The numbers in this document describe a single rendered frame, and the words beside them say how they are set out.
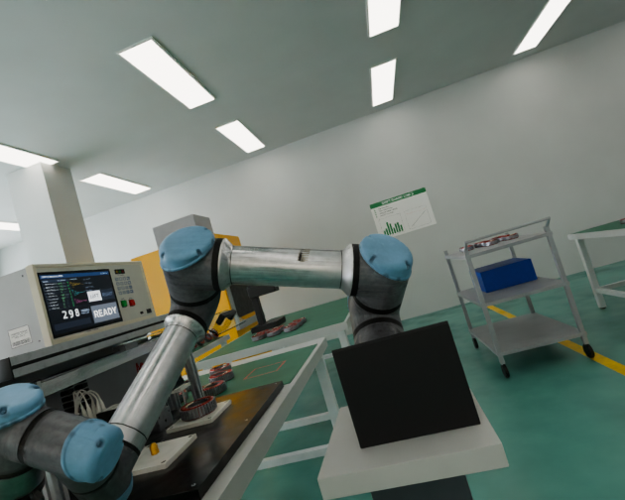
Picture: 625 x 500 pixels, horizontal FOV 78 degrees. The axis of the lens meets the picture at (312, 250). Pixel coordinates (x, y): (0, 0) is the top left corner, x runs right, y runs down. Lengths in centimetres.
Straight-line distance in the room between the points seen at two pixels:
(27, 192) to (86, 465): 514
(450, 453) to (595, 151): 655
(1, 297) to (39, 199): 435
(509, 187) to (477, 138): 88
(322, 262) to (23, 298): 75
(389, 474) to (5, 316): 96
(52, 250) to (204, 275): 461
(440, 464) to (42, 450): 60
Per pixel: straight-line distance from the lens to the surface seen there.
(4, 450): 72
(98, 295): 129
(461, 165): 648
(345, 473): 78
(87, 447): 65
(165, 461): 107
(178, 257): 81
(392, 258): 80
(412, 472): 77
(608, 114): 730
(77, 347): 115
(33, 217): 558
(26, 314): 118
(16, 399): 71
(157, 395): 82
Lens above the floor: 110
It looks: 4 degrees up
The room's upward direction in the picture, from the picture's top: 17 degrees counter-clockwise
